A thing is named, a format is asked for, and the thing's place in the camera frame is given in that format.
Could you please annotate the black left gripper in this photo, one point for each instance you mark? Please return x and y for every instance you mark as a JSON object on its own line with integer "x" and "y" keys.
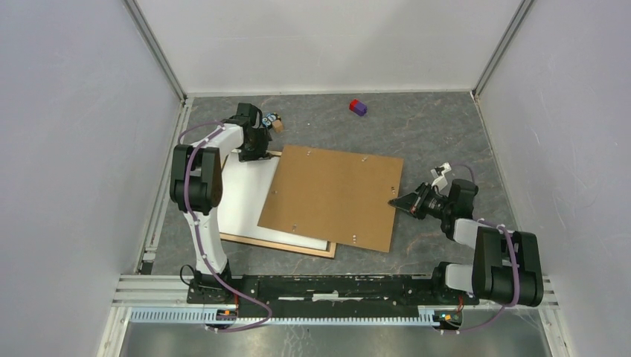
{"x": 266, "y": 137}

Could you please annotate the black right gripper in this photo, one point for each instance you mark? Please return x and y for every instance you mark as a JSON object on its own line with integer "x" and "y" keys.
{"x": 408, "y": 202}

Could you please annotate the wooden picture frame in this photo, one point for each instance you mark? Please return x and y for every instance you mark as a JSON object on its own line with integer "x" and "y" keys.
{"x": 281, "y": 246}

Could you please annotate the landscape photo print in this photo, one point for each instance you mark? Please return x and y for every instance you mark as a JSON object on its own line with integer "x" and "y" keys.
{"x": 246, "y": 207}

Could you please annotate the brown cardboard backing board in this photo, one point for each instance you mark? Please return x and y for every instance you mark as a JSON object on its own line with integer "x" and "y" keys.
{"x": 336, "y": 196}

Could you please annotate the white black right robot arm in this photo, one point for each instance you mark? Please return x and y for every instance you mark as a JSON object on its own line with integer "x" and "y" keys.
{"x": 506, "y": 267}

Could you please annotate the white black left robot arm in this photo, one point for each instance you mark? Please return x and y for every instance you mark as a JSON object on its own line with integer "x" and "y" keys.
{"x": 196, "y": 186}

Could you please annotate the blue owl toy block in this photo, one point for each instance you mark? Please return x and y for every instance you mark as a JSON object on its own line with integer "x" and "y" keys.
{"x": 268, "y": 118}

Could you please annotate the small wooden cube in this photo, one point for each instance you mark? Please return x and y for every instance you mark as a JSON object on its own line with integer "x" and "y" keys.
{"x": 278, "y": 126}

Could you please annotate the red purple block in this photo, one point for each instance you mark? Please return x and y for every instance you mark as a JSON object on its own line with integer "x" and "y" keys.
{"x": 358, "y": 107}

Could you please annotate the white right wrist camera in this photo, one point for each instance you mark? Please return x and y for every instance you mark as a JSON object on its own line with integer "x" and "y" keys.
{"x": 440, "y": 181}

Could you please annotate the white cable chain strip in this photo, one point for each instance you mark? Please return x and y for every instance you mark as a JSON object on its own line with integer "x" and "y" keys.
{"x": 226, "y": 317}

